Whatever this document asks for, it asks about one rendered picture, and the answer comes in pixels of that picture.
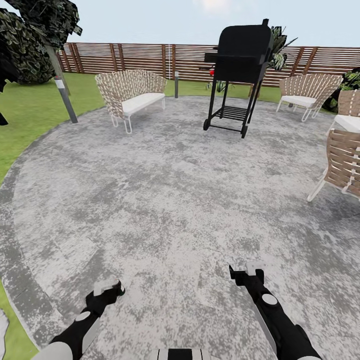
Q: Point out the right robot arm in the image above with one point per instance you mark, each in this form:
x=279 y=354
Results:
x=288 y=341

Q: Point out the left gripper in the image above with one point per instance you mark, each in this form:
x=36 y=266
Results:
x=109 y=296

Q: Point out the charcoal grill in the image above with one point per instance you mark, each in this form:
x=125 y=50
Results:
x=241 y=57

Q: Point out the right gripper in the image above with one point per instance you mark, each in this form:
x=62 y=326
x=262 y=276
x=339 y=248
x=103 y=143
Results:
x=243 y=279

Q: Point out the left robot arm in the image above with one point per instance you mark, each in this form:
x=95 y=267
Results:
x=72 y=343

